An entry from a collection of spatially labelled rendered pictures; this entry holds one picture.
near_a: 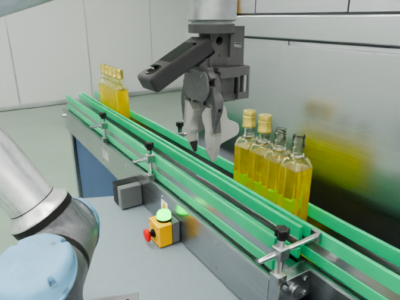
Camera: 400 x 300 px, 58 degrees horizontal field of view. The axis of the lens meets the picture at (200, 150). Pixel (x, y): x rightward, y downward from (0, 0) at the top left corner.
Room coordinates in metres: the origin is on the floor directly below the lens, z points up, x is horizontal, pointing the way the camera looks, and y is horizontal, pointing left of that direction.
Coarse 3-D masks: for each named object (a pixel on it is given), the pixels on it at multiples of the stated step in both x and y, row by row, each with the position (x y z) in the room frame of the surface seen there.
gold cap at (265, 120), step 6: (264, 114) 0.88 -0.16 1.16; (270, 114) 0.88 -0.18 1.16; (258, 120) 0.88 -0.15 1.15; (264, 120) 0.86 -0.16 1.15; (270, 120) 0.86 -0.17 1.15; (258, 126) 0.87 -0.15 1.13; (264, 126) 0.86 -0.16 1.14; (270, 126) 0.86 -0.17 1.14; (258, 132) 0.87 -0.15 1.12; (264, 132) 0.86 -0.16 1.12; (270, 132) 0.86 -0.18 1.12
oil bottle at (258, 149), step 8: (256, 144) 0.87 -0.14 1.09; (264, 144) 0.86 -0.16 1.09; (272, 144) 0.86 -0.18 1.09; (256, 152) 0.86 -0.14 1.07; (264, 152) 0.84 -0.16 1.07; (248, 160) 0.88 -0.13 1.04; (256, 160) 0.85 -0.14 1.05; (248, 168) 0.88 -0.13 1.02; (256, 168) 0.85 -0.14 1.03; (248, 176) 0.88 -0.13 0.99; (256, 176) 0.85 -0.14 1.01; (248, 184) 0.88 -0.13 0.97; (256, 184) 0.85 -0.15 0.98; (256, 192) 0.85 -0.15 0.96
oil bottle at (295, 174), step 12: (288, 156) 0.78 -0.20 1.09; (288, 168) 0.76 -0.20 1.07; (300, 168) 0.74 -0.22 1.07; (288, 180) 0.75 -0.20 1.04; (300, 180) 0.74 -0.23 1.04; (288, 192) 0.75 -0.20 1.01; (300, 192) 0.75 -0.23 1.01; (288, 204) 0.75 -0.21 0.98; (300, 204) 0.75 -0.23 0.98; (300, 216) 0.75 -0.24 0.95
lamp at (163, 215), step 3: (159, 210) 0.95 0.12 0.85; (162, 210) 0.94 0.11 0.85; (165, 210) 0.94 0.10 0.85; (168, 210) 0.95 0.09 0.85; (159, 213) 0.93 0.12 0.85; (162, 213) 0.93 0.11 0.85; (165, 213) 0.93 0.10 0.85; (168, 213) 0.93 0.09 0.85; (159, 216) 0.92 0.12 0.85; (162, 216) 0.92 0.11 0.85; (165, 216) 0.92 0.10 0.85; (168, 216) 0.93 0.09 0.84; (159, 219) 0.92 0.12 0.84; (162, 219) 0.92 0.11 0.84; (165, 219) 0.92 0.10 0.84; (168, 219) 0.93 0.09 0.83; (159, 222) 0.92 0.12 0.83; (162, 222) 0.92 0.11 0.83; (165, 222) 0.92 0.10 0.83
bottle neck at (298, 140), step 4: (296, 136) 0.76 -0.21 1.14; (300, 136) 0.76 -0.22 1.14; (304, 136) 0.76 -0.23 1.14; (292, 140) 0.77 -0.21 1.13; (296, 140) 0.76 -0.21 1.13; (300, 140) 0.76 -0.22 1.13; (304, 140) 0.76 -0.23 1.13; (292, 144) 0.77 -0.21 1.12; (296, 144) 0.76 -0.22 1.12; (300, 144) 0.76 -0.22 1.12; (304, 144) 0.77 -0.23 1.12; (292, 148) 0.77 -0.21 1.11; (296, 148) 0.76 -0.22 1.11; (300, 148) 0.76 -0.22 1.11; (304, 148) 0.77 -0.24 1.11; (292, 152) 0.77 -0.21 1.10; (296, 152) 0.76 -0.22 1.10; (300, 152) 0.76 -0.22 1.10; (296, 156) 0.76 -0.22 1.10; (300, 156) 0.76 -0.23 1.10
